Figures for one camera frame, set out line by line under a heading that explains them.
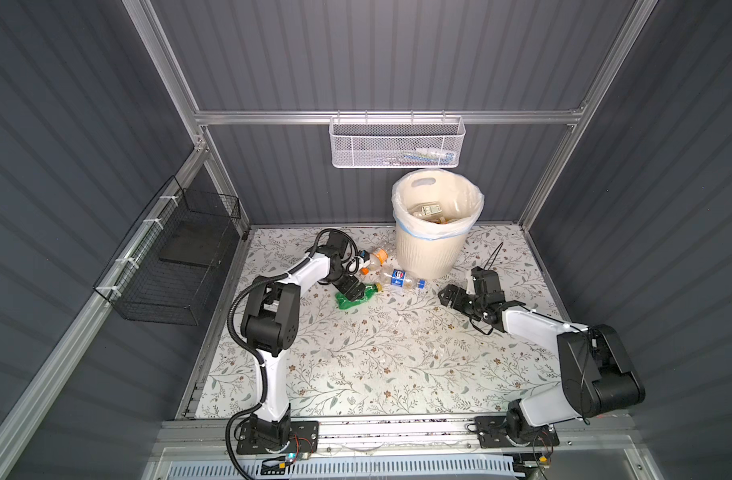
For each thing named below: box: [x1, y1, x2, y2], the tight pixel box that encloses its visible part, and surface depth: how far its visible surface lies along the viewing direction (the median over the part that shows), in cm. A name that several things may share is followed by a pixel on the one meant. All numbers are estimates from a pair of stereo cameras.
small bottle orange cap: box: [369, 248, 389, 271], surface depth 108 cm
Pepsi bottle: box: [383, 269, 427, 289], surface depth 101 cm
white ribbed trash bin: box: [391, 169, 485, 281], surface depth 98 cm
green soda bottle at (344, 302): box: [335, 283, 383, 310], surface depth 98 cm
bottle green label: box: [413, 204, 443, 217], surface depth 101 cm
